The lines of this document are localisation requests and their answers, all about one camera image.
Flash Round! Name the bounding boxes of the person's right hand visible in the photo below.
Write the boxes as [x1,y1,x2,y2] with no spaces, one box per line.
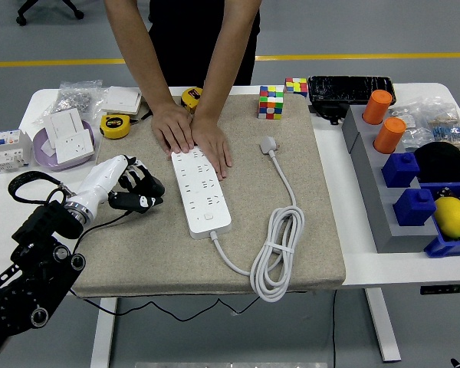
[151,102,196,155]

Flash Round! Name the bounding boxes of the person's left hand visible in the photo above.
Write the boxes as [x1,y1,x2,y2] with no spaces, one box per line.
[191,114,234,181]

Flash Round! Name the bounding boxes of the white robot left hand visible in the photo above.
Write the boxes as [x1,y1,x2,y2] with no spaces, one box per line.
[65,154,166,222]

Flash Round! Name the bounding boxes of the thin black adapter cord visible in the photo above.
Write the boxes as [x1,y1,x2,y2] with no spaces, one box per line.
[67,209,307,324]

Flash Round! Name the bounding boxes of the white power strip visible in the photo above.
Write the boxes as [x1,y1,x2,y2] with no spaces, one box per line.
[170,147,232,241]

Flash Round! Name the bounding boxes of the black plug adapter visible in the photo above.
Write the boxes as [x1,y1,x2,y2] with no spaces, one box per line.
[145,172,166,199]

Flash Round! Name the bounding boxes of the yellow black tape measure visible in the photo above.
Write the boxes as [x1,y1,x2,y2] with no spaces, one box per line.
[180,87,204,114]
[99,113,133,140]

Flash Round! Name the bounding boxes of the purple bowl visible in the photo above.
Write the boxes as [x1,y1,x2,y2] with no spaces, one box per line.
[32,120,97,173]

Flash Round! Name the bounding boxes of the large colourful puzzle cube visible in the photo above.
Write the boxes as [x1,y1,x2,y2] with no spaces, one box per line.
[257,84,285,120]

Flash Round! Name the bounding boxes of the black table control panel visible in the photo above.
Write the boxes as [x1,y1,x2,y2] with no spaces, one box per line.
[419,284,460,296]

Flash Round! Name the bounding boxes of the clear bag of screws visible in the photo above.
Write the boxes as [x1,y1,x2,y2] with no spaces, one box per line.
[32,79,104,126]

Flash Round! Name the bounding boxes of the person's torso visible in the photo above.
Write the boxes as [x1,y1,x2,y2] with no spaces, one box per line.
[147,0,261,88]

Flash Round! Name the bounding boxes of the white circuit breaker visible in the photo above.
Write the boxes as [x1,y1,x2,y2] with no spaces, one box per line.
[0,129,34,173]

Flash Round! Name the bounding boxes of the small colourful puzzle cube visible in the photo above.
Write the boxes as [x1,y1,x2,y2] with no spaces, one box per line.
[284,77,310,99]

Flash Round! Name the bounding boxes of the beige fabric mat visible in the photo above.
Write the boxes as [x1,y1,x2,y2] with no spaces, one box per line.
[71,94,347,298]

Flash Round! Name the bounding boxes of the blue plastic bin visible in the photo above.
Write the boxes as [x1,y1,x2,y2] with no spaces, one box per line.
[419,180,460,258]

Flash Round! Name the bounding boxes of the white table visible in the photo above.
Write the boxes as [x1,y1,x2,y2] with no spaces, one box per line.
[0,82,460,368]

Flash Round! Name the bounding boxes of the black wrapped tray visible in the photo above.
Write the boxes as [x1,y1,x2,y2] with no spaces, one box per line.
[307,74,398,107]

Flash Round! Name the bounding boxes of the yellow lemon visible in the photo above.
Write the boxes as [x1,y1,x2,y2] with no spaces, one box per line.
[432,196,460,241]

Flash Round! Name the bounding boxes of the blue square block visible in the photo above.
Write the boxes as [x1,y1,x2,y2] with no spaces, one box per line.
[381,152,421,189]
[393,187,437,228]

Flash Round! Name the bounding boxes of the grey block holder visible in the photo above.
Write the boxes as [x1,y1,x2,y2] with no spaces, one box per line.
[341,103,440,255]

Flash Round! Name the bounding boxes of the orange cylinder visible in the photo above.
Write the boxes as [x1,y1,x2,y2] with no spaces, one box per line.
[362,89,393,126]
[373,117,407,155]

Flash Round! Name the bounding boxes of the black office chair base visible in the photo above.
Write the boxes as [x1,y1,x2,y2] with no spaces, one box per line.
[15,0,86,27]

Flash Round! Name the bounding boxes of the clear bag of small parts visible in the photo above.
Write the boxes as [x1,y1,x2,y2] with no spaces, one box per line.
[389,97,433,153]

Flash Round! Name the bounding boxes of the black cloth bundle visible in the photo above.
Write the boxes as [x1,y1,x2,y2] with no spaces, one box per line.
[412,141,460,184]

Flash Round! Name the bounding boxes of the clear bag of resistors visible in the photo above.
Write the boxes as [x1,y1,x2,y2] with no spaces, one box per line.
[425,101,460,150]

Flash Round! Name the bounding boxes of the white wall socket panel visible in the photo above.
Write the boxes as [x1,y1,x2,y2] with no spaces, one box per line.
[54,130,96,166]

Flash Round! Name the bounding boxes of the white power cord with plug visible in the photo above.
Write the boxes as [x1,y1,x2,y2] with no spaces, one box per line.
[209,136,306,304]

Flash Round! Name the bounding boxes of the white flat switch plate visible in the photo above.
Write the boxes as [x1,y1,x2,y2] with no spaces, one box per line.
[99,86,145,116]

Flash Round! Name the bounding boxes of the white wall switch panel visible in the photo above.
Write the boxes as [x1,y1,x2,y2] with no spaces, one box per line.
[42,107,86,150]

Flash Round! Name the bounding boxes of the black device with strap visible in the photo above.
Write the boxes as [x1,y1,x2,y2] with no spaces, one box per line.
[309,101,350,127]

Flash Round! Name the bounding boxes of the black table cable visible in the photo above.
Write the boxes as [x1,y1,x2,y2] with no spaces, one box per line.
[330,289,339,368]

